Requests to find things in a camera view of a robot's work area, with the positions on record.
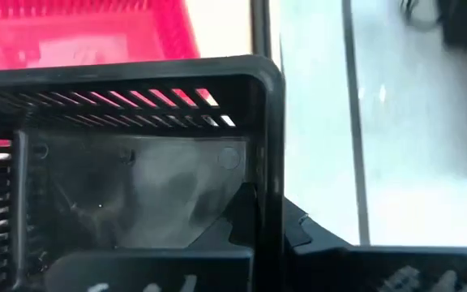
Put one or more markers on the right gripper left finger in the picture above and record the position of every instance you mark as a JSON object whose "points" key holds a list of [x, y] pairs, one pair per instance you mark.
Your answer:
{"points": [[156, 269]]}

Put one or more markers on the red plastic slotted basket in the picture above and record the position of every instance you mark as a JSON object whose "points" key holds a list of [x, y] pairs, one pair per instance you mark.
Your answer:
{"points": [[75, 24]]}

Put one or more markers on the black aluminium table frame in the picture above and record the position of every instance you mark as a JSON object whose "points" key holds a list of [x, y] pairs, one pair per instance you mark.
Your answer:
{"points": [[260, 24]]}

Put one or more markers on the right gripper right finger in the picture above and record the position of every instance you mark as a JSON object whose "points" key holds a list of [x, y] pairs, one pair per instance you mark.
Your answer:
{"points": [[379, 267]]}

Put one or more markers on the black plastic slotted basket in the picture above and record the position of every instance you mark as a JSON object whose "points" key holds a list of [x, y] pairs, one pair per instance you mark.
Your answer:
{"points": [[136, 69]]}

